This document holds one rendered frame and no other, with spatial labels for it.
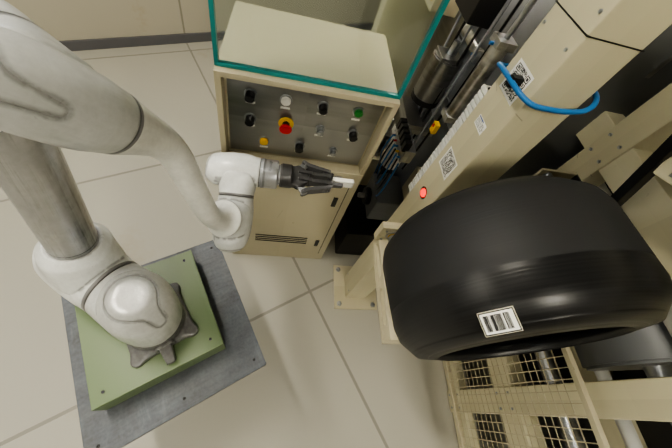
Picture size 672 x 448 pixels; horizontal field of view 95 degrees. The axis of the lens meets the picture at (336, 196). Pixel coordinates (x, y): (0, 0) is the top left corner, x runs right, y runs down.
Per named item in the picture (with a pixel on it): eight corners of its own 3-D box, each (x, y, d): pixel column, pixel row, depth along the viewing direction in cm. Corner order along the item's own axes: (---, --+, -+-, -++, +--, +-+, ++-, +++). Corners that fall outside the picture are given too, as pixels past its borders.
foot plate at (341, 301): (333, 265, 197) (333, 264, 195) (372, 267, 203) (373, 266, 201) (334, 308, 182) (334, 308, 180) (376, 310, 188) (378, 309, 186)
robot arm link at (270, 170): (262, 151, 93) (282, 154, 94) (261, 170, 100) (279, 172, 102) (259, 175, 88) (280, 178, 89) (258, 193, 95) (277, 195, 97)
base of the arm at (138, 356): (138, 384, 84) (132, 383, 79) (113, 312, 92) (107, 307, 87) (205, 344, 93) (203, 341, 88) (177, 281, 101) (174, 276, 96)
